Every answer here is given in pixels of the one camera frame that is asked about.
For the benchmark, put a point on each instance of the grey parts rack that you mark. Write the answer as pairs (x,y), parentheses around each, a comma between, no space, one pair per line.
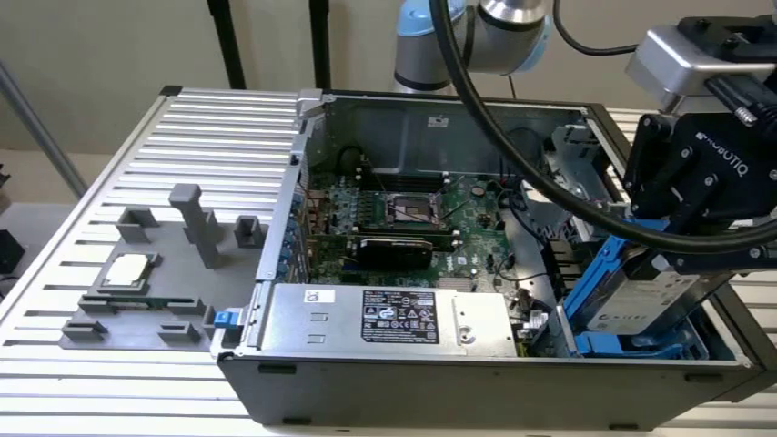
(146,328)

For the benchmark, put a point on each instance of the black open PC case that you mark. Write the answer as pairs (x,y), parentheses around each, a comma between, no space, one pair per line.
(486,391)

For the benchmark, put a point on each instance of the small black box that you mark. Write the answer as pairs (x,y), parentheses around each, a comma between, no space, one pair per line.
(11,252)

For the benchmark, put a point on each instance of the blue disk caddy tabs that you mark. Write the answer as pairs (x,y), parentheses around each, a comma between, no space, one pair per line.
(592,345)

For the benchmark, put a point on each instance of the green RAM stick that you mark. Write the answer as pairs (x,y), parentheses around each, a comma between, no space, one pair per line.
(159,301)

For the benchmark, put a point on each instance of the silver CPU chip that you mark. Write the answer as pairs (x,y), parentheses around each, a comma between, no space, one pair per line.
(127,271)

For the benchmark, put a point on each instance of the black stand pole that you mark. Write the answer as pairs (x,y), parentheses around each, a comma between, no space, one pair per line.
(230,50)
(320,45)

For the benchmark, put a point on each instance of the metal CPU socket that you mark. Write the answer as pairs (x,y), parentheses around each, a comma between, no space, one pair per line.
(414,208)

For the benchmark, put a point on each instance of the blue case latch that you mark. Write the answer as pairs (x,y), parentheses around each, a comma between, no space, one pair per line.
(226,318)

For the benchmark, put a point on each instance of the green Dell motherboard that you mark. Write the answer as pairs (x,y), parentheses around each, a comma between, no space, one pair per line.
(480,236)

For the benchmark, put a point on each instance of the silver power supply unit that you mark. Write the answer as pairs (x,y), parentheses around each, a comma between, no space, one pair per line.
(340,328)

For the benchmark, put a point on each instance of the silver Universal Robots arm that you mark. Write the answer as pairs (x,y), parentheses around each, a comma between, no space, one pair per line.
(510,45)

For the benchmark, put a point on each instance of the black RAM slot row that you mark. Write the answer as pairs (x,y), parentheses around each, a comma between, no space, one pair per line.
(407,231)
(410,181)

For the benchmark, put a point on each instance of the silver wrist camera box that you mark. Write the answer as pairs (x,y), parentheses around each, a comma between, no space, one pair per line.
(680,68)

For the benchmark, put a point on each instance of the black graphics card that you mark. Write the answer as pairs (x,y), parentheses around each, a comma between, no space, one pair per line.
(395,255)

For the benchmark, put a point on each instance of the blue drive bay cage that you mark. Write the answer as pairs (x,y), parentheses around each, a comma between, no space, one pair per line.
(680,350)

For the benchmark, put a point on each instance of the silver chipset heatsink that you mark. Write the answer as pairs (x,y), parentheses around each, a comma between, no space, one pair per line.
(456,284)

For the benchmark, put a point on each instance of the hard disk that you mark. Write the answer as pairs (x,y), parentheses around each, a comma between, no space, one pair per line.
(644,300)

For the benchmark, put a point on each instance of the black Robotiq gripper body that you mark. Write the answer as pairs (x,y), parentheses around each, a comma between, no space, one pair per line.
(728,182)

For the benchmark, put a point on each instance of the black fan shroud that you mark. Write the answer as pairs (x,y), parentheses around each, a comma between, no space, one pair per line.
(568,268)

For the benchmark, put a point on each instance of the metal drive cage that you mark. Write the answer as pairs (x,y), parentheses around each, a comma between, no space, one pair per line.
(574,150)

